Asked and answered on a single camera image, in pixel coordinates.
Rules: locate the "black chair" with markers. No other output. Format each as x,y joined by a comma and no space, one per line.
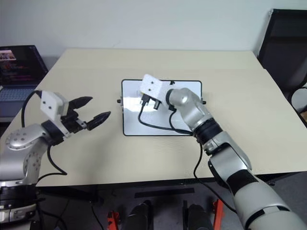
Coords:
285,48

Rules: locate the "round white stool seat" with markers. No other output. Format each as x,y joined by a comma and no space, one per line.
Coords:
299,99

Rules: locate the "dark rounded shape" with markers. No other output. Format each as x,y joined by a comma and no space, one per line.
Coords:
197,216
141,215

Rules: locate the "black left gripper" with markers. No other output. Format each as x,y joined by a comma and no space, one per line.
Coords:
72,123

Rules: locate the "silver black robot torso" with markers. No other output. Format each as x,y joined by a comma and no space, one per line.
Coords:
14,206

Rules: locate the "black flat strip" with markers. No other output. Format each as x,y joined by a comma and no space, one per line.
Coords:
164,192

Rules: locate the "black table frame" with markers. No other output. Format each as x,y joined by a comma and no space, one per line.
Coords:
69,192

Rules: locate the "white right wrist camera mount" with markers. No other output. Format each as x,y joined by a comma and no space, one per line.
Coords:
153,87

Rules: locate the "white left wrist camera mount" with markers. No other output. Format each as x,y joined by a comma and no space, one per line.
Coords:
51,105

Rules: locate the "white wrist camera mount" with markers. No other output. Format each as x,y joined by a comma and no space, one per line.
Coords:
153,87
51,105

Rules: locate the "black framed whiteboard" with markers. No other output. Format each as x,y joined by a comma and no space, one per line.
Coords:
134,119

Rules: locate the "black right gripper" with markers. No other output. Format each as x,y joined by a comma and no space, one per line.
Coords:
156,105

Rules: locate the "open laptop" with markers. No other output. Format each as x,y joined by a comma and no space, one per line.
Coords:
16,72

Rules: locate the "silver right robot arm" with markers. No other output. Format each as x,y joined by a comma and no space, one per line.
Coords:
223,153

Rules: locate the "orange red bracket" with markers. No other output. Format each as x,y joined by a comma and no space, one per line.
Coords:
218,214
112,220

